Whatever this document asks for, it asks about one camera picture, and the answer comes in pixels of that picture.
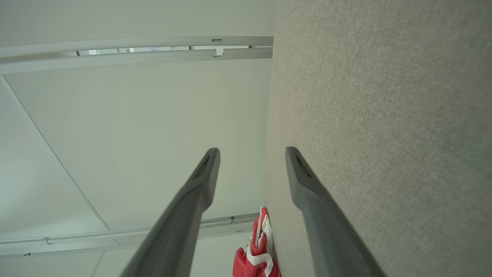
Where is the grey metal frame post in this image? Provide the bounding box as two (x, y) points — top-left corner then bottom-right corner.
(0, 36), (274, 58)
(0, 48), (273, 75)

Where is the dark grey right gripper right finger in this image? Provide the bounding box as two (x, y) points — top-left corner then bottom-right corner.
(285, 147), (386, 277)

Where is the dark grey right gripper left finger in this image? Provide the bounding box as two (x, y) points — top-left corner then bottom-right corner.
(120, 148), (221, 277)

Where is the red number 23 jersey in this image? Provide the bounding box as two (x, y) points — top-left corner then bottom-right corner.
(233, 207), (281, 277)

